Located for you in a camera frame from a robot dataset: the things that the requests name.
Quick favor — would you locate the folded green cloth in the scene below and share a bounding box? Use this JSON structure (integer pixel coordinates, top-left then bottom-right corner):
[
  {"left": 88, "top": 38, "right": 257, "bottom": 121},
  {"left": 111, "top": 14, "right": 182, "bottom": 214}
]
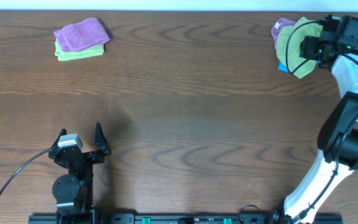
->
[{"left": 55, "top": 41, "right": 104, "bottom": 62}]

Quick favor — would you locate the crumpled purple cloth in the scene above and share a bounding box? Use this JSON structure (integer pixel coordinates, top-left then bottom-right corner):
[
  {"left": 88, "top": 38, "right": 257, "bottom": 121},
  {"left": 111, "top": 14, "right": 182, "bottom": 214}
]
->
[{"left": 271, "top": 17, "right": 296, "bottom": 49}]

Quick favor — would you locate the folded purple cloth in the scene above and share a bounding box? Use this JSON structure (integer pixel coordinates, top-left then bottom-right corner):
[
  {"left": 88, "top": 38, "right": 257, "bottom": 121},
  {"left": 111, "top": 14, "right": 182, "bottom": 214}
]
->
[{"left": 53, "top": 17, "right": 110, "bottom": 52}]

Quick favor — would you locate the light green microfiber cloth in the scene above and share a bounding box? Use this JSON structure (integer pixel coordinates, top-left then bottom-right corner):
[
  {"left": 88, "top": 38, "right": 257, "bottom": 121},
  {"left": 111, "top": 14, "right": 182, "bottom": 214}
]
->
[{"left": 276, "top": 17, "right": 323, "bottom": 78}]

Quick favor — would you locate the left black cable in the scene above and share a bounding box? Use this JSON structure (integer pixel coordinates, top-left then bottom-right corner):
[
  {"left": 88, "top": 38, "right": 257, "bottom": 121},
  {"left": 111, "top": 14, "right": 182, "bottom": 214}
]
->
[{"left": 0, "top": 147, "right": 54, "bottom": 224}]

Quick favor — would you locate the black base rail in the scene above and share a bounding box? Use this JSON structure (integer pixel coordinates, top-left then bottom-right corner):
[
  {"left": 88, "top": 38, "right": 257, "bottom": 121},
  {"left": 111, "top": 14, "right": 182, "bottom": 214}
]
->
[{"left": 28, "top": 208, "right": 344, "bottom": 224}]

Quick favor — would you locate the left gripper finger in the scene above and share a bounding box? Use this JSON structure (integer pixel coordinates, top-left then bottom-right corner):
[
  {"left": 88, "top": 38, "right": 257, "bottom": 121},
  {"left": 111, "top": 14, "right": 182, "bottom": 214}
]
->
[
  {"left": 52, "top": 128, "right": 67, "bottom": 149},
  {"left": 94, "top": 122, "right": 111, "bottom": 155}
]

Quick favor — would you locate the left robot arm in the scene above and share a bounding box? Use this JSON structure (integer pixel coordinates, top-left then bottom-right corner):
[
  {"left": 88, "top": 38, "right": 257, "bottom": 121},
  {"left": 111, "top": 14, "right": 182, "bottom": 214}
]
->
[{"left": 48, "top": 123, "right": 111, "bottom": 223}]

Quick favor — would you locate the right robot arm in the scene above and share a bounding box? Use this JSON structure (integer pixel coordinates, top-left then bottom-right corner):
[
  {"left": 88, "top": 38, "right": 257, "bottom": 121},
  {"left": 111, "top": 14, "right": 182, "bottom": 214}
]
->
[{"left": 270, "top": 15, "right": 358, "bottom": 223}]

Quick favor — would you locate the right black cable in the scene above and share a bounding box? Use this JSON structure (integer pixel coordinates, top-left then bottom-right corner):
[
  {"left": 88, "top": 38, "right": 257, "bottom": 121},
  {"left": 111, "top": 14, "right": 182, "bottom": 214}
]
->
[{"left": 285, "top": 19, "right": 358, "bottom": 103}]

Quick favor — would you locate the black cable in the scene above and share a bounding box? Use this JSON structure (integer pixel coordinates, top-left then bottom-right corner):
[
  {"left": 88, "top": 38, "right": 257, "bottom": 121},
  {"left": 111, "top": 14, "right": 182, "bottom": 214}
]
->
[
  {"left": 0, "top": 147, "right": 54, "bottom": 224},
  {"left": 285, "top": 19, "right": 358, "bottom": 103}
]

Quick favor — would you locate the blue cloth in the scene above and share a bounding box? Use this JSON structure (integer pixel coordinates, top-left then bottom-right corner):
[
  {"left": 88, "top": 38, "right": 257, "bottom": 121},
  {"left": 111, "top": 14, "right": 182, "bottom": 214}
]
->
[{"left": 277, "top": 62, "right": 288, "bottom": 73}]

